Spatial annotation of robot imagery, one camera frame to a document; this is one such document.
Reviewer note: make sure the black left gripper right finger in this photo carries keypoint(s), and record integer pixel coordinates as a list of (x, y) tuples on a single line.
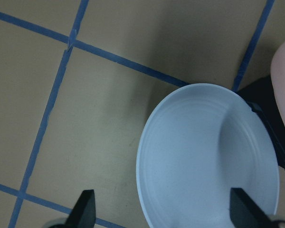
[(245, 213)]

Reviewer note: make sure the light blue round plate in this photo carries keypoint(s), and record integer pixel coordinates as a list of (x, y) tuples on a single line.
[(199, 142)]

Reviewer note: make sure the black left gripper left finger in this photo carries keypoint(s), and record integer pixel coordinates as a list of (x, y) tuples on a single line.
[(83, 213)]

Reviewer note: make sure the black plate rack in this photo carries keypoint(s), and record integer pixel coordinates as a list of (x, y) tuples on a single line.
[(259, 95)]

